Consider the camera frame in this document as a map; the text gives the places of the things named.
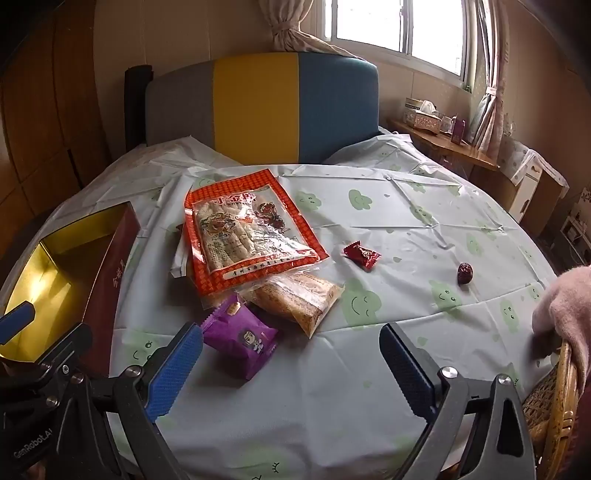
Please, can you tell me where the tied beige curtain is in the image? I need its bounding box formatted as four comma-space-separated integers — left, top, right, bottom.
256, 0, 370, 61

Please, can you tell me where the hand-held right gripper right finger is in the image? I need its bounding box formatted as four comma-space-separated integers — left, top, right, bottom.
379, 322, 539, 480

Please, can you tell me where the pink floral curtain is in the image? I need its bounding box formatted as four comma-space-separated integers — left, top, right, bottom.
471, 0, 513, 153

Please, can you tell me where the wicker chair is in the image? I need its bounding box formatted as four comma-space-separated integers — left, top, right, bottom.
522, 342, 591, 480

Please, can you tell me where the window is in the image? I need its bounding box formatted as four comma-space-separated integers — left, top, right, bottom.
323, 0, 497, 86

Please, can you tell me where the red candy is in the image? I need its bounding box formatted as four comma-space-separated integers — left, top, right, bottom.
342, 241, 382, 273

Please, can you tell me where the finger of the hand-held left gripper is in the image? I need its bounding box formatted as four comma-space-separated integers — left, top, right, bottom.
0, 302, 37, 347
34, 323, 93, 371

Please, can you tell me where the white pink snack packet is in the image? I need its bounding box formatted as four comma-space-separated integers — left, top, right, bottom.
170, 230, 192, 279

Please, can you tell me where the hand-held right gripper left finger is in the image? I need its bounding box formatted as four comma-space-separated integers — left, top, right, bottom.
88, 322, 205, 480

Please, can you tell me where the white spotted cloth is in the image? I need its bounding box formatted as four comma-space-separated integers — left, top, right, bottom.
501, 136, 566, 185

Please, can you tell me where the orange-red clear snack bag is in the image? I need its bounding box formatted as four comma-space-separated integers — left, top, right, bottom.
184, 168, 329, 298

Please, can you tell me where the cluttered white shelf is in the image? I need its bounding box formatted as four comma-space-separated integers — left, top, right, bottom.
551, 187, 591, 273

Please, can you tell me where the purple snack packet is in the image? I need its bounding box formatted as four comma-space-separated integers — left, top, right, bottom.
201, 293, 279, 380

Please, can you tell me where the cloud print plastic sheet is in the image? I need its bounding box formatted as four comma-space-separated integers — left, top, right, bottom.
0, 131, 561, 480

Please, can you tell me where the wooden side desk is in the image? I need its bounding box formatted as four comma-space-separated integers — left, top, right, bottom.
385, 117, 568, 232

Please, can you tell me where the dark red gold-lined gift box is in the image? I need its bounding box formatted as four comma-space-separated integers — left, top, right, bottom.
0, 200, 141, 374

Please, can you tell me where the pink fleece garment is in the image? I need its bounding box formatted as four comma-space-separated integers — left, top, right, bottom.
531, 265, 591, 393

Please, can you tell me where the patterned tissue box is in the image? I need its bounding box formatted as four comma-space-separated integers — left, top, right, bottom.
405, 102, 444, 134

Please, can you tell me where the white cabinet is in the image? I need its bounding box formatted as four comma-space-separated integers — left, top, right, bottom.
508, 164, 543, 222

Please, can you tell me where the grey yellow blue headboard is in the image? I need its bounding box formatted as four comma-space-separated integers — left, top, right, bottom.
144, 52, 384, 166

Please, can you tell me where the clear bag of brown crisps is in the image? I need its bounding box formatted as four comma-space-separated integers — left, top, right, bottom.
235, 272, 346, 337

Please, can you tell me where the wooden wardrobe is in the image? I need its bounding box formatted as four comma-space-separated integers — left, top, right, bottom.
0, 0, 116, 222

